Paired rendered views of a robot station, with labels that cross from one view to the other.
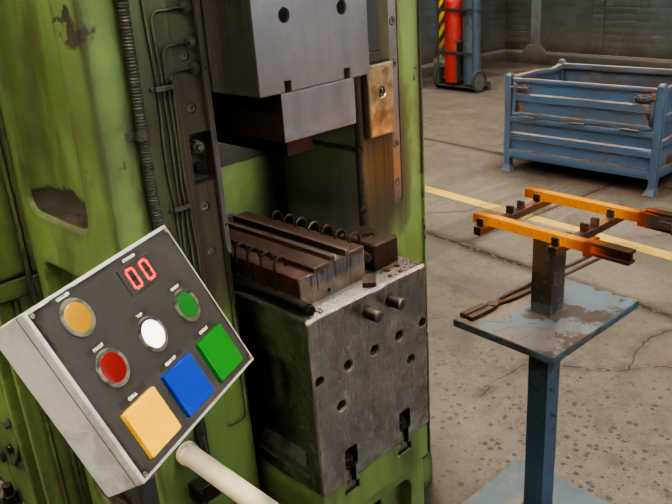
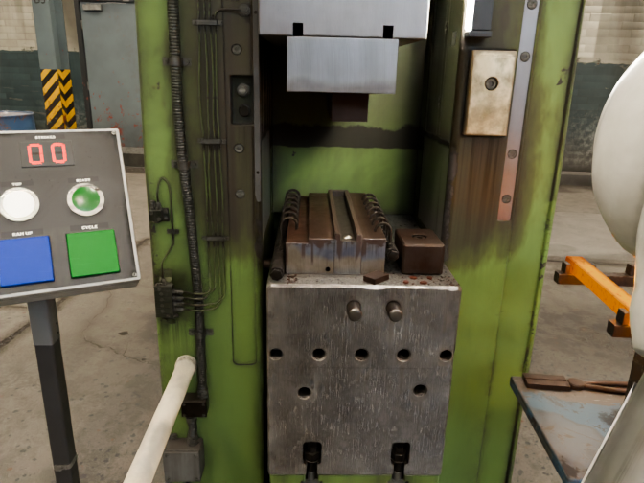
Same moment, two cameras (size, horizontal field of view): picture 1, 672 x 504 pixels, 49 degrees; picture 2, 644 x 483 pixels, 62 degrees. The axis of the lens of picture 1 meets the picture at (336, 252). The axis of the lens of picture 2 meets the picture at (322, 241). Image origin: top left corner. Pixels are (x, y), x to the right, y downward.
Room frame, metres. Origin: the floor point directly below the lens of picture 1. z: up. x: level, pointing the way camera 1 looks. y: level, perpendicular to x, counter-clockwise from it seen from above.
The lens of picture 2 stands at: (0.70, -0.64, 1.31)
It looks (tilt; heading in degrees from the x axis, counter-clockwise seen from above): 18 degrees down; 42
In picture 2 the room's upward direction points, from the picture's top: 1 degrees clockwise
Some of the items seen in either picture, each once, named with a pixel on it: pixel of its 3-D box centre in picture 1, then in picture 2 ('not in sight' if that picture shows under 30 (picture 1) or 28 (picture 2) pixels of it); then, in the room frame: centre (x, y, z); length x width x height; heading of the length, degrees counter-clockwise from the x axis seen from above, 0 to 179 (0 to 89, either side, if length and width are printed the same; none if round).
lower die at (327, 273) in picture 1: (270, 252); (332, 225); (1.62, 0.15, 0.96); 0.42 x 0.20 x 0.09; 43
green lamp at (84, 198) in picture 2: (187, 305); (85, 198); (1.09, 0.25, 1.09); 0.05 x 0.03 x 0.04; 133
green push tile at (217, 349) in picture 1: (218, 353); (93, 253); (1.07, 0.21, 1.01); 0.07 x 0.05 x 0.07; 158
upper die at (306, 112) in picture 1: (254, 100); (336, 66); (1.62, 0.15, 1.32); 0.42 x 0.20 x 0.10; 43
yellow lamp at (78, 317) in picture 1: (77, 317); not in sight; (0.92, 0.36, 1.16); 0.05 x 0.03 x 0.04; 133
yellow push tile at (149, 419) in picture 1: (150, 422); not in sight; (0.89, 0.28, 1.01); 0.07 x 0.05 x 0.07; 158
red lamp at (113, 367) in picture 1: (113, 367); not in sight; (0.90, 0.32, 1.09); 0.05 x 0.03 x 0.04; 133
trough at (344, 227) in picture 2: (277, 235); (342, 211); (1.64, 0.14, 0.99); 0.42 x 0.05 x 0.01; 43
